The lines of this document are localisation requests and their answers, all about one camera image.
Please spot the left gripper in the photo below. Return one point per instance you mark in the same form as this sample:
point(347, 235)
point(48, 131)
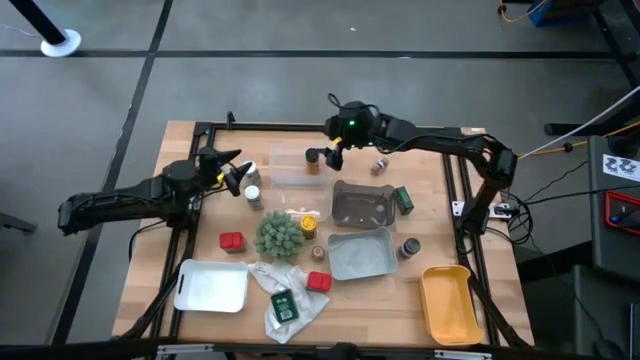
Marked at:
point(209, 165)

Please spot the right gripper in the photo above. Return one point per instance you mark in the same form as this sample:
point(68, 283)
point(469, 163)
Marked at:
point(352, 125)

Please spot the black-lid jar orange spice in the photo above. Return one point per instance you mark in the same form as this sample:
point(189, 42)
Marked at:
point(313, 167)

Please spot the silver-lid glass spice jar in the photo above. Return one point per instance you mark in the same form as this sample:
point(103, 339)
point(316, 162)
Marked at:
point(254, 178)
point(252, 193)

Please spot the yellow-lid spice jar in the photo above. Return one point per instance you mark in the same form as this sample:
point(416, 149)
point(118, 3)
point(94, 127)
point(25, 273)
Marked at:
point(308, 224)

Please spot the red spice tin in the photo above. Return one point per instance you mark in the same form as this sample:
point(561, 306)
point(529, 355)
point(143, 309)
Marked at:
point(319, 281)
point(231, 241)

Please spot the dark green spice tin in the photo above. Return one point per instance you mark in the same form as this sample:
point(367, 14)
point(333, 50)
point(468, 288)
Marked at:
point(403, 200)
point(285, 306)

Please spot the black-lid jar dark spice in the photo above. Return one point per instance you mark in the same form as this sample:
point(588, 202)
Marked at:
point(409, 248)

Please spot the white cloth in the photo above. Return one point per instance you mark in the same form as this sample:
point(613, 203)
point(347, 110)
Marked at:
point(309, 306)

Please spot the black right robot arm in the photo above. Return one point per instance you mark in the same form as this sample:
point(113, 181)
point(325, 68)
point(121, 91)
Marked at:
point(450, 140)

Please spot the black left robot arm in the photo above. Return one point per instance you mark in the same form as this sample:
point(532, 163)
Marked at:
point(100, 200)

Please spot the small metal-lid glass jar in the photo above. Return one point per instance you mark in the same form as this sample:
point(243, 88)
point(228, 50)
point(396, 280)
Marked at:
point(380, 166)

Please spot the clear plastic bin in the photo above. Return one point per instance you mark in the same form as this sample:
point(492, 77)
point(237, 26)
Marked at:
point(287, 200)
point(287, 165)

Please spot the dark grey plastic bin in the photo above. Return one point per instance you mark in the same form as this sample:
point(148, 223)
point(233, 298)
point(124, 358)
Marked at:
point(360, 205)

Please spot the green artificial plant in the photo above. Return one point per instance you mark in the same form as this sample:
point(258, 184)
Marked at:
point(279, 235)

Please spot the light grey plastic bin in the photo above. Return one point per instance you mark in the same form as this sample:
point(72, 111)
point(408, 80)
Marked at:
point(360, 255)

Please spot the white plastic bin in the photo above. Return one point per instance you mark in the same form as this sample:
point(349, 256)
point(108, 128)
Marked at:
point(210, 287)

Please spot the white power strip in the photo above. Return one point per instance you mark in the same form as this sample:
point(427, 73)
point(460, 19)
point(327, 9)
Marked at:
point(502, 211)

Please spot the yellow plastic bin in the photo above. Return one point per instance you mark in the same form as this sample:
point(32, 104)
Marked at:
point(447, 305)

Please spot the black pole white round base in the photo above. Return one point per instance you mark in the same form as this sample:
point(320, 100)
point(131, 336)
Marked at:
point(60, 44)

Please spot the dark grey floor foot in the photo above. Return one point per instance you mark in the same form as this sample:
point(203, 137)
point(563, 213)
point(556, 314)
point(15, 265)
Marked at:
point(17, 223)

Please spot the blue box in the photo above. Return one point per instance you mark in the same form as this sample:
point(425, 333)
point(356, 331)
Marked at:
point(550, 12)

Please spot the dark grey side cabinet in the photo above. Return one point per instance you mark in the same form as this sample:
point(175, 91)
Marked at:
point(600, 250)

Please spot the white sheet black marks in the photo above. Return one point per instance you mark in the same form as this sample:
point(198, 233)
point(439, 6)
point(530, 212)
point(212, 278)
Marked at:
point(620, 167)

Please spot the black metal table frame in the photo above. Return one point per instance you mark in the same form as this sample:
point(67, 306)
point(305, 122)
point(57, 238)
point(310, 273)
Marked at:
point(280, 126)

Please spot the black desk leg frame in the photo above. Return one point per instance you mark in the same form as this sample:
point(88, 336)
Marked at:
point(615, 30)

